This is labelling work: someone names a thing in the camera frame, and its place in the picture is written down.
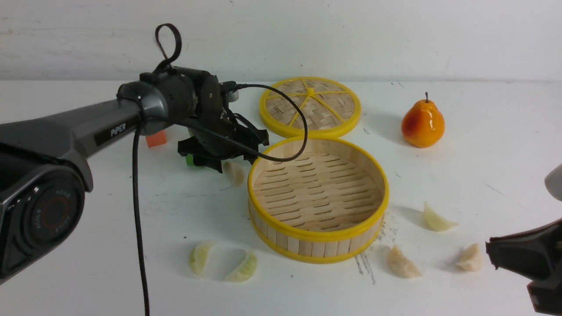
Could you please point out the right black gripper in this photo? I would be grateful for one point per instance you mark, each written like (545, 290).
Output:
(537, 255)

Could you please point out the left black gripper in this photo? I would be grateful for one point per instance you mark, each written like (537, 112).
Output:
(216, 128)

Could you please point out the beige dumpling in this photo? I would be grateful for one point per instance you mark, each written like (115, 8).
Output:
(471, 259)
(401, 265)
(234, 173)

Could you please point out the pale yellow dumpling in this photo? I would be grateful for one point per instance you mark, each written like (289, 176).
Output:
(436, 222)

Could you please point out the green dumpling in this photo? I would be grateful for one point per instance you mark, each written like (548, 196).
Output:
(245, 270)
(199, 256)

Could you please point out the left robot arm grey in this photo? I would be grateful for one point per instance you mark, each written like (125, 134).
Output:
(44, 170)

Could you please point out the bamboo steamer lid yellow rim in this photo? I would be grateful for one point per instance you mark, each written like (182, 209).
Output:
(330, 108)

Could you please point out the bamboo steamer tray yellow rim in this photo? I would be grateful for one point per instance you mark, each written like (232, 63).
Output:
(326, 206)

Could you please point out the orange foam cube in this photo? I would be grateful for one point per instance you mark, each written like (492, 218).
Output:
(157, 139)

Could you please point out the orange toy pear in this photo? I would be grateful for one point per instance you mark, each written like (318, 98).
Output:
(423, 125)

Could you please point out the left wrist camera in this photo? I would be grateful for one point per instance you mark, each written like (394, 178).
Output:
(229, 91)

